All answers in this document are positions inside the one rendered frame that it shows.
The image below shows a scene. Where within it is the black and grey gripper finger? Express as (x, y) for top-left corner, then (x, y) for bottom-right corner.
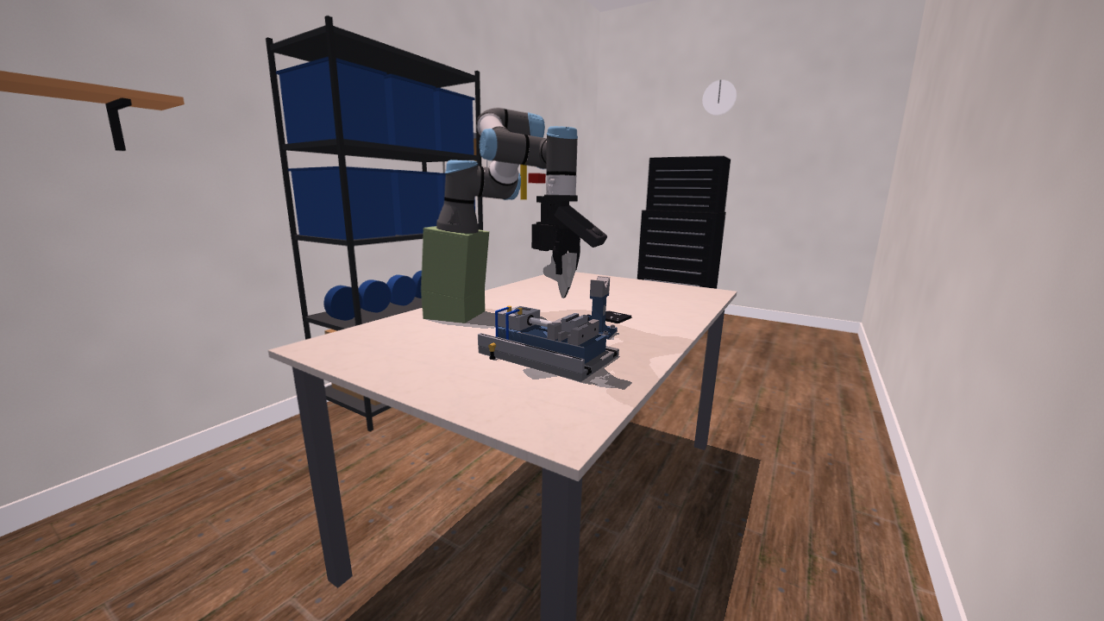
(564, 244), (580, 297)
(543, 235), (567, 298)

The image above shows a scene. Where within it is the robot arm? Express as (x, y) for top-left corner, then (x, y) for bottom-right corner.
(436, 108), (607, 248)

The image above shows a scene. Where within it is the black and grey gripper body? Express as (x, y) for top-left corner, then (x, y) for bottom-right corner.
(531, 194), (580, 254)

